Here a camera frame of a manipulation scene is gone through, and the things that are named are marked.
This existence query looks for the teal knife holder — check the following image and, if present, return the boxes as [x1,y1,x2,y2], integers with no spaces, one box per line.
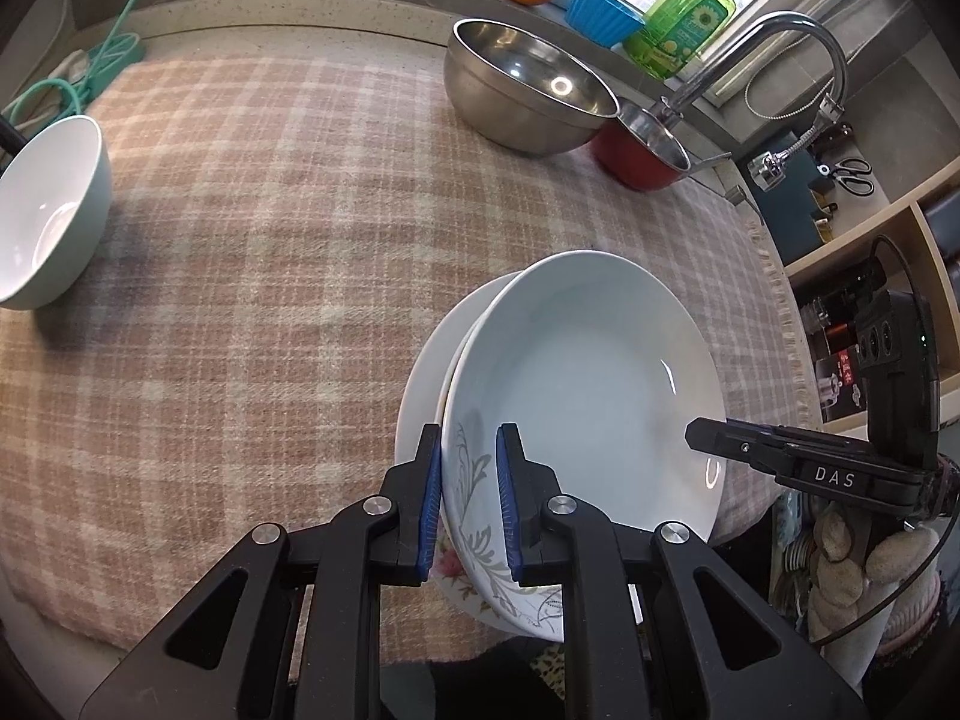
[750,120,856,271]

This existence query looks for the stainless steel bowl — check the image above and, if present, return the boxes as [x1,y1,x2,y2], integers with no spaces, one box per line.
[442,19,620,158]

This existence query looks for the white plate grey leaf print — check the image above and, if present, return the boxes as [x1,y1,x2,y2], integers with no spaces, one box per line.
[441,250,727,644]

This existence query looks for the white power strip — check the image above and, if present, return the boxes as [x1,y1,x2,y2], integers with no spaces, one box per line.
[49,49,89,85]

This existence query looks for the plaid table cloth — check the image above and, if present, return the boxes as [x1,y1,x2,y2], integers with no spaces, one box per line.
[0,52,807,650]

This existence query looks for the person's right hand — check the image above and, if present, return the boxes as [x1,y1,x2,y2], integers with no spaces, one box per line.
[810,506,942,616]

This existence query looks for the white ceramic bowl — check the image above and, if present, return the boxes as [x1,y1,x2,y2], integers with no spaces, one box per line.
[0,116,113,310]

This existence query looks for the small red pot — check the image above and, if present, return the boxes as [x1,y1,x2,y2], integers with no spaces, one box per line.
[591,103,732,192]

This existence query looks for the wooden shelf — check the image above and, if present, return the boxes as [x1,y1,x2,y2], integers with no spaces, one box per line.
[784,165,960,451]

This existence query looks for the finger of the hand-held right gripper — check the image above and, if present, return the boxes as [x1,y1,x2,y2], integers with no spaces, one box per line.
[685,416,796,477]

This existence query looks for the scissors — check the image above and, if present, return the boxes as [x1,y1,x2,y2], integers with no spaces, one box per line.
[817,156,875,196]

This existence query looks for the chrome faucet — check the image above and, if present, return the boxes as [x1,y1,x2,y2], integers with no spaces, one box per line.
[658,11,852,192]

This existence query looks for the pink peony rim plate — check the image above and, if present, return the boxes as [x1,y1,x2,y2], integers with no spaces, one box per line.
[395,274,526,620]

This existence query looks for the leopard print cloth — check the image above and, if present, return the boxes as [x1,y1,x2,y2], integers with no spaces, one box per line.
[529,645,571,698]

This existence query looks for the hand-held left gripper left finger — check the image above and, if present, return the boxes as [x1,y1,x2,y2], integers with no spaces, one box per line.
[79,424,443,720]

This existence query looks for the blue ribbed cup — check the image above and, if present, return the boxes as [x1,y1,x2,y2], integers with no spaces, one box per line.
[565,0,647,46]

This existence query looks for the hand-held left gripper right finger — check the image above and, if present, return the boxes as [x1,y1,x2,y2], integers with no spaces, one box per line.
[495,424,871,720]

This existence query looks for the teal hose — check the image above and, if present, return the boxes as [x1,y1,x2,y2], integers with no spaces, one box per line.
[11,0,162,121]

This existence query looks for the green dish soap bottle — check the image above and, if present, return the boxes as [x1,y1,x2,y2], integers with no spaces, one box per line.
[626,0,757,81]

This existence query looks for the black red carton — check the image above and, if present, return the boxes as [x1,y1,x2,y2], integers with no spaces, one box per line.
[814,349,871,425]

